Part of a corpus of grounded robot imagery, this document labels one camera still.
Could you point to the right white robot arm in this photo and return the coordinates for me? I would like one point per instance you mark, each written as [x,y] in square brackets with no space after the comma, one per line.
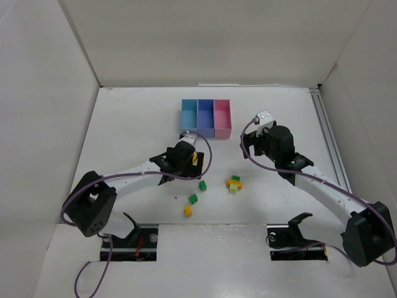
[368,229]

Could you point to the yellow arch lego brick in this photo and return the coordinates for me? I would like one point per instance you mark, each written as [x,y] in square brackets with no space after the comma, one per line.
[235,182]

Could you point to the light green lego brick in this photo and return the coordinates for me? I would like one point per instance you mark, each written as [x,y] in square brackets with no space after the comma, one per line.
[233,188]

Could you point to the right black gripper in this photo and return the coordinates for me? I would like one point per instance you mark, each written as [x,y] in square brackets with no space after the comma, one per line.
[250,143]

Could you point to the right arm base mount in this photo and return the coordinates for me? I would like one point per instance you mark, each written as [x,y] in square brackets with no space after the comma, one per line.
[286,242]

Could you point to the small yellow lego brick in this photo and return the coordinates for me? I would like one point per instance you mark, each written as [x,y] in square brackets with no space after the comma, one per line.
[187,211]

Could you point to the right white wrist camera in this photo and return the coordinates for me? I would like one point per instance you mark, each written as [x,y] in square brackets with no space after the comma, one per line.
[263,120]

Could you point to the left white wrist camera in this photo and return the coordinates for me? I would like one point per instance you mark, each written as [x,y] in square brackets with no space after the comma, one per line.
[189,137]

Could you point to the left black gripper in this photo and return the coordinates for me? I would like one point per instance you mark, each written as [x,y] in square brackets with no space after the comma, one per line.
[195,161]

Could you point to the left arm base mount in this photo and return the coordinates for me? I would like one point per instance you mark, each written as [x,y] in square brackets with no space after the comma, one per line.
[132,241]

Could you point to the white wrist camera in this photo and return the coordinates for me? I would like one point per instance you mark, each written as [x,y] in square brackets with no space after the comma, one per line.
[189,137]
[263,120]

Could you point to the yellow rounded lego brick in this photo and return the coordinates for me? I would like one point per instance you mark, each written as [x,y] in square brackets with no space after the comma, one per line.
[198,159]

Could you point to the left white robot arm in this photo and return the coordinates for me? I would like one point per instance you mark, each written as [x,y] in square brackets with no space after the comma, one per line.
[90,204]

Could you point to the pink container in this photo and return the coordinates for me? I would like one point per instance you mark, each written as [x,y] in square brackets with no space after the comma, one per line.
[222,117]

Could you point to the aluminium rail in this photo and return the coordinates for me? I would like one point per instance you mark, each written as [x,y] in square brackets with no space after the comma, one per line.
[329,139]

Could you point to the light blue container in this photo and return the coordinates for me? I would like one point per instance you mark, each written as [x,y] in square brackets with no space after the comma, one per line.
[189,112]

